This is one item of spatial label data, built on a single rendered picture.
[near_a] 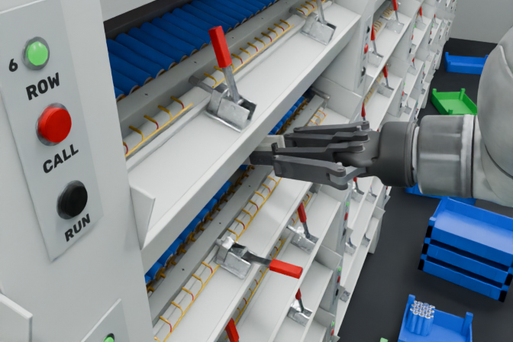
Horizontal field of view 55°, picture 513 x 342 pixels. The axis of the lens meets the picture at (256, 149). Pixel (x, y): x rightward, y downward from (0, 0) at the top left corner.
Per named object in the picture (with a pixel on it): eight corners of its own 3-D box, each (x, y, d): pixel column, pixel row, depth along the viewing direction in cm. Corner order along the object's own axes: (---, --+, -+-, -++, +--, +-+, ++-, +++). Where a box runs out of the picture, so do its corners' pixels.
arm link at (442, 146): (475, 171, 58) (422, 169, 61) (475, 101, 54) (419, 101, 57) (470, 215, 51) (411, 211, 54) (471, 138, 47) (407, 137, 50)
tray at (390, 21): (404, 31, 147) (428, -12, 139) (353, 116, 100) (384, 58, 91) (344, 3, 150) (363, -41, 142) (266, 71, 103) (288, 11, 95)
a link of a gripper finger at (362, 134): (365, 137, 57) (369, 131, 58) (281, 131, 63) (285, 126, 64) (368, 166, 59) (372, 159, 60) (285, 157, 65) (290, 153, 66)
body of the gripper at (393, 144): (414, 203, 54) (332, 197, 58) (424, 164, 60) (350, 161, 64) (411, 143, 50) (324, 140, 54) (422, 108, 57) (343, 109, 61)
